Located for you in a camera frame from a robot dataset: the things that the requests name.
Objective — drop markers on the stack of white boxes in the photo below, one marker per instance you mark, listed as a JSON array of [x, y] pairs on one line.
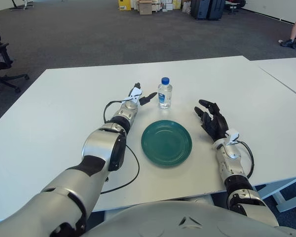
[[165, 5]]

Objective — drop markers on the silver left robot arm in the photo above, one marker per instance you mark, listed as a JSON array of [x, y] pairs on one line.
[[93, 160]]

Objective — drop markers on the white table leg frame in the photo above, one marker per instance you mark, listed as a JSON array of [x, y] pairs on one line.
[[286, 187]]

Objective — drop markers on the clear plastic bag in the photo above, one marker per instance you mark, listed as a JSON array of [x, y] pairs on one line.
[[186, 7]]

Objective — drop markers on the grey robot torso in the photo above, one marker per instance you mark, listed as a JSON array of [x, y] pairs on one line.
[[187, 222]]

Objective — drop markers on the brown cardboard box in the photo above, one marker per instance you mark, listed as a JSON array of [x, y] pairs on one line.
[[145, 7]]

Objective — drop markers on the clear bottle with blue cap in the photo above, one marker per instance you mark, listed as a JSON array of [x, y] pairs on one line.
[[165, 95]]

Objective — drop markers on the yellow box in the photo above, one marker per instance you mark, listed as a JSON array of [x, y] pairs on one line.
[[124, 5]]

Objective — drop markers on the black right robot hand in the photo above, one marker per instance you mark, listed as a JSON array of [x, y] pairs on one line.
[[214, 122]]

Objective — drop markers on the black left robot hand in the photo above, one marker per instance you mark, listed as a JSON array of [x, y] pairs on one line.
[[146, 98]]

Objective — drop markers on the black office chair with armrest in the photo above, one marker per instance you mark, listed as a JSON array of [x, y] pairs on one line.
[[0, 63]]

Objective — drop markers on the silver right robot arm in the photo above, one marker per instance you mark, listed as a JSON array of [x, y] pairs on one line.
[[244, 192]]

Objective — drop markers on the black and red rolling chair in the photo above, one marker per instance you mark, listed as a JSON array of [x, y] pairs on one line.
[[234, 4]]

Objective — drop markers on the seated person in shorts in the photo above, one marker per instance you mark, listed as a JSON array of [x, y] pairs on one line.
[[294, 29]]

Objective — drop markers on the black and white floor stand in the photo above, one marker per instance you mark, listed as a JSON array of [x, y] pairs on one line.
[[23, 3]]

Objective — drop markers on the green round plate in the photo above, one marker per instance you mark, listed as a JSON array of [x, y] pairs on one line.
[[166, 144]]

